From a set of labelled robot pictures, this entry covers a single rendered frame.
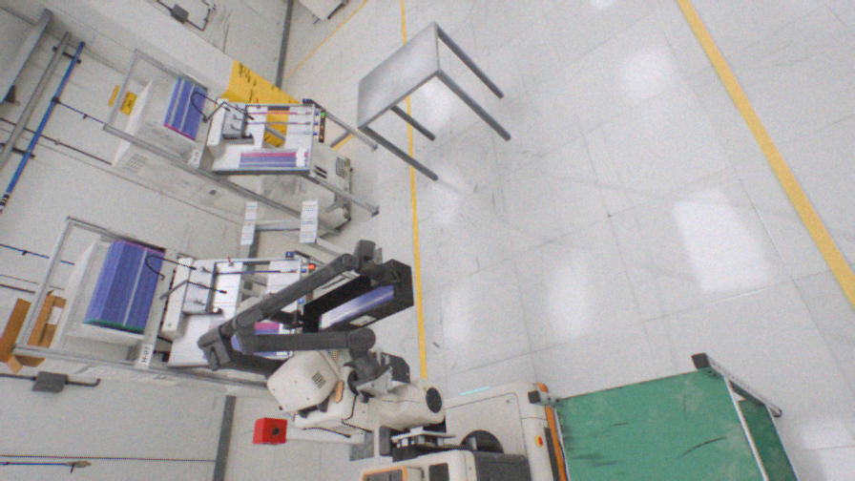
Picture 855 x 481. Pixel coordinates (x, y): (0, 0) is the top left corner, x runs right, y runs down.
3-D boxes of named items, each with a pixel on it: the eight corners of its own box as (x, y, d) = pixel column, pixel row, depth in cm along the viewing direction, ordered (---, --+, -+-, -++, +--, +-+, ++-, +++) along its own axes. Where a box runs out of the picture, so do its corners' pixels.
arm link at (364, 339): (230, 358, 142) (233, 357, 134) (232, 314, 146) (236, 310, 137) (365, 351, 163) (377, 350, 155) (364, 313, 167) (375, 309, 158)
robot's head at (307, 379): (323, 406, 151) (297, 368, 149) (285, 417, 162) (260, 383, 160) (346, 377, 163) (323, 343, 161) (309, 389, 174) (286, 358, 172)
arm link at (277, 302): (239, 334, 146) (244, 331, 136) (230, 319, 146) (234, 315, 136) (349, 268, 169) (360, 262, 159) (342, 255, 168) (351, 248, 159)
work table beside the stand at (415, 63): (510, 138, 318) (437, 69, 265) (434, 181, 357) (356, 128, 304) (503, 93, 341) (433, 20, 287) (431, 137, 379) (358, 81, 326)
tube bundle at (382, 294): (324, 331, 209) (319, 330, 207) (324, 317, 213) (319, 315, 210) (406, 295, 182) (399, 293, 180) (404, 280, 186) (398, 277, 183)
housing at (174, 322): (200, 267, 308) (192, 257, 296) (185, 338, 283) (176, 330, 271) (188, 267, 307) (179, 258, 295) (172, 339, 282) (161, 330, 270)
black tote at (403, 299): (322, 345, 209) (301, 341, 201) (323, 309, 218) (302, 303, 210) (414, 305, 179) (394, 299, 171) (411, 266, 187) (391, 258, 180)
